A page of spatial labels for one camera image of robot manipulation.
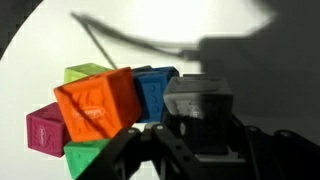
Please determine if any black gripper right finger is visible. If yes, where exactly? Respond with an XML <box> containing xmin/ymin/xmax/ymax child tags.
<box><xmin>227</xmin><ymin>114</ymin><xmax>320</xmax><ymax>180</ymax></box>

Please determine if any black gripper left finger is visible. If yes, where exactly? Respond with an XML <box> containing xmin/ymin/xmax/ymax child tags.
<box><xmin>75</xmin><ymin>122</ymin><xmax>202</xmax><ymax>180</ymax></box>

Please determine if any green toy block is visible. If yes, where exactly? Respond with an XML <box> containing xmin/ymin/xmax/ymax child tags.
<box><xmin>62</xmin><ymin>137</ymin><xmax>112</xmax><ymax>180</ymax></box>

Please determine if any blue toy block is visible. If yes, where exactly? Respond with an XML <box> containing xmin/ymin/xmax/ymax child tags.
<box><xmin>131</xmin><ymin>65</ymin><xmax>181</xmax><ymax>124</ymax></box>

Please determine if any orange toy block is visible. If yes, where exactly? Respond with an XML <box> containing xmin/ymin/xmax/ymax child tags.
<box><xmin>52</xmin><ymin>66</ymin><xmax>143</xmax><ymax>144</ymax></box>

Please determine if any magenta toy block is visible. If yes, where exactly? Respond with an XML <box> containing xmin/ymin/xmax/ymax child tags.
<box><xmin>25</xmin><ymin>101</ymin><xmax>72</xmax><ymax>159</ymax></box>

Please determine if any yellow-green toy block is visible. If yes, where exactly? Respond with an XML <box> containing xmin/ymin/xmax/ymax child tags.
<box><xmin>63</xmin><ymin>62</ymin><xmax>113</xmax><ymax>85</ymax></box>

